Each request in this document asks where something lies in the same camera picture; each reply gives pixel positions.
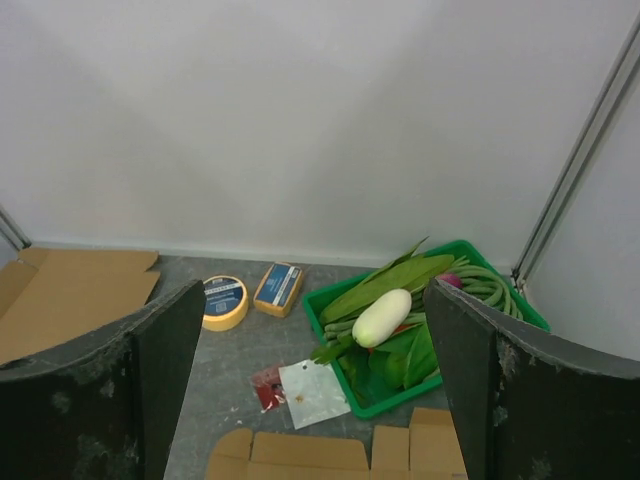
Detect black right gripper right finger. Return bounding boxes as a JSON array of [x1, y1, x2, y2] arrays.
[[424, 279, 639, 479]]

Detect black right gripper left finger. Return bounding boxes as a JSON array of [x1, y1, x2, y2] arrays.
[[1, 280, 205, 479]]

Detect brown cardboard box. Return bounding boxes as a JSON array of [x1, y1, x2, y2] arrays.
[[205, 408, 468, 480]]

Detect flat cardboard sheet on left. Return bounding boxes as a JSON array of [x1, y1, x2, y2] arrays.
[[1, 247, 160, 364]]

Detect green long beans bundle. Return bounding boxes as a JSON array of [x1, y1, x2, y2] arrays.
[[319, 252, 523, 347]]

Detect purple onion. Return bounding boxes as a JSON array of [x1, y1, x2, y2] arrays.
[[438, 273, 463, 289]]

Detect yellow tape roll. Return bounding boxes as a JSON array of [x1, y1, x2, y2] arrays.
[[202, 275, 249, 332]]

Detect red packet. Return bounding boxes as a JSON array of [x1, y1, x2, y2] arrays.
[[251, 365, 286, 413]]

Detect green plastic tray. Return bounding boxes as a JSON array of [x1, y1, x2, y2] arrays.
[[303, 240, 549, 419]]

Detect yellow sponge block blue label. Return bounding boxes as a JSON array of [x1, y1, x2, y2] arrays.
[[253, 262, 303, 318]]

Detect clear plastic bag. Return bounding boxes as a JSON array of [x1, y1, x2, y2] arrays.
[[278, 360, 351, 430]]

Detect aluminium frame post left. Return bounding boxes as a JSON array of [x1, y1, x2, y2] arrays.
[[0, 206, 32, 251]]

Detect aluminium frame post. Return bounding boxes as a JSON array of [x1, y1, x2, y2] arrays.
[[512, 18, 639, 292], [0, 206, 32, 251]]

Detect aluminium frame post right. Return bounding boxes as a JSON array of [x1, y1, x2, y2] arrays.
[[512, 18, 639, 292]]

